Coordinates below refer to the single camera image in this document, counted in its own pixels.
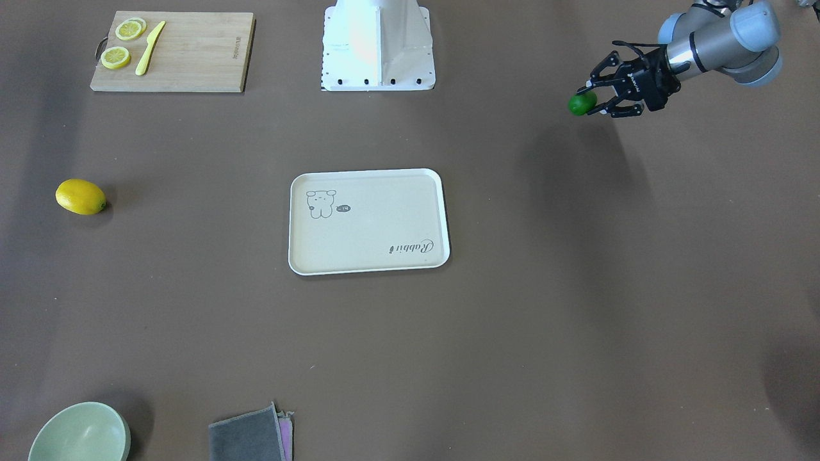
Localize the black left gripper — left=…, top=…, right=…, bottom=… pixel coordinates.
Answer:
left=576, top=40, right=682, bottom=118

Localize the green lime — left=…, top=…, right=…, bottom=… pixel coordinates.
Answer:
left=566, top=91, right=598, bottom=117

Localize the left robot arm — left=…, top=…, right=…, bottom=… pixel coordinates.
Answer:
left=568, top=1, right=783, bottom=118

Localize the beige rabbit tray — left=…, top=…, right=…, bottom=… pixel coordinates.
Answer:
left=289, top=168, right=451, bottom=275

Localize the wooden cutting board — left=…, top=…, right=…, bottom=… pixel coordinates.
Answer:
left=90, top=10, right=256, bottom=93

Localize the yellow plastic knife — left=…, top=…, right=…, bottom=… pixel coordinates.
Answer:
left=135, top=20, right=167, bottom=76

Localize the lemon slice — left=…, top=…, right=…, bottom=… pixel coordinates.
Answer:
left=99, top=46, right=131, bottom=70
left=115, top=17, right=147, bottom=41

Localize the grey folded cloth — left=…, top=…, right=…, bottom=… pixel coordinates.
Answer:
left=208, top=402, right=293, bottom=460

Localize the yellow lemon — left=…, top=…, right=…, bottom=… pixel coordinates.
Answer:
left=55, top=178, right=108, bottom=215

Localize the pale green bowl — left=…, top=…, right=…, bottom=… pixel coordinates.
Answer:
left=28, top=401, right=131, bottom=460

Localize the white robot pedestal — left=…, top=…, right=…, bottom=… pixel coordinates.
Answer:
left=320, top=1, right=436, bottom=92

